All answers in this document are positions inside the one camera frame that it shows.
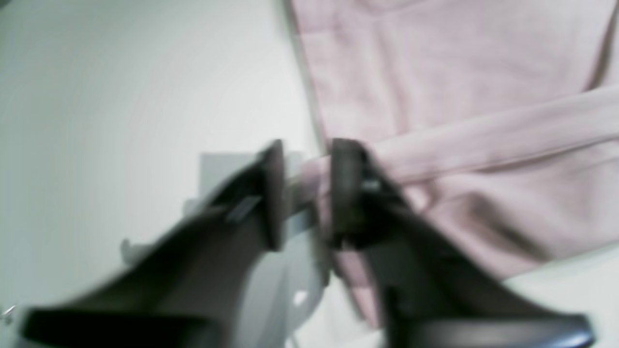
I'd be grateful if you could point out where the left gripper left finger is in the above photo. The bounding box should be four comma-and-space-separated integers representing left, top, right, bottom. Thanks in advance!
20, 140, 285, 348

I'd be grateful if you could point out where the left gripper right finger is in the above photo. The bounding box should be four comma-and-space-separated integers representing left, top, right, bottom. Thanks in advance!
331, 138, 595, 348

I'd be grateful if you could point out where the pink T-shirt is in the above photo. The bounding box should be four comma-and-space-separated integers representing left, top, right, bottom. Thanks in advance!
285, 0, 619, 329

